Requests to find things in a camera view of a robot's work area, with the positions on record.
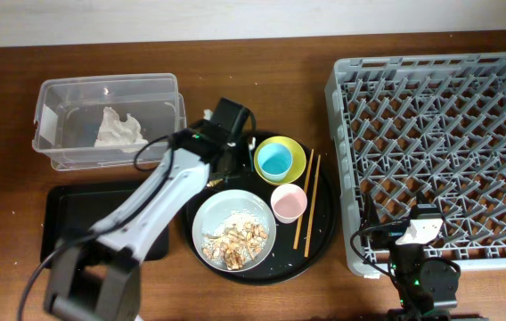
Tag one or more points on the grey dishwasher rack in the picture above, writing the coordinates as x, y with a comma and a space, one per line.
432, 125

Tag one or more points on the clear plastic bin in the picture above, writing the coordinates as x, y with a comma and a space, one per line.
70, 111

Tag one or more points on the black rectangular tray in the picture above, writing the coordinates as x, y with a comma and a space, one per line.
77, 207

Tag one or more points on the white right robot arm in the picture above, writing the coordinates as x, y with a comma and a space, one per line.
426, 286

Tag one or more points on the pink cup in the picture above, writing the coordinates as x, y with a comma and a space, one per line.
286, 202

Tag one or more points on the round black serving tray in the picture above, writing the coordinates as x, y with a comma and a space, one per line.
283, 261

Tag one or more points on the large white tissue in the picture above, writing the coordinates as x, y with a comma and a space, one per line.
114, 132

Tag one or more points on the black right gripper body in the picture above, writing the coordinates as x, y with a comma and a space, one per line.
402, 254

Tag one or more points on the blue cup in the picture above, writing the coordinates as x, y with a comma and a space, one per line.
274, 161

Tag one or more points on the yellow bowl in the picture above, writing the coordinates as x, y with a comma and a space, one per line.
298, 155

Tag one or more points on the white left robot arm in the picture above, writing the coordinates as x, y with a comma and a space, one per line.
96, 275

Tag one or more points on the gold coffee sachet wrapper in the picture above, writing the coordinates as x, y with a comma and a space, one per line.
213, 183

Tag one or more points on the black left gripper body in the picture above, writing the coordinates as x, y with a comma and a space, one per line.
243, 159

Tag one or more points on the grey plate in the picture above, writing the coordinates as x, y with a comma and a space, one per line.
220, 206

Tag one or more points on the food scraps and rice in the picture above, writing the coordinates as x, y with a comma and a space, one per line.
238, 240

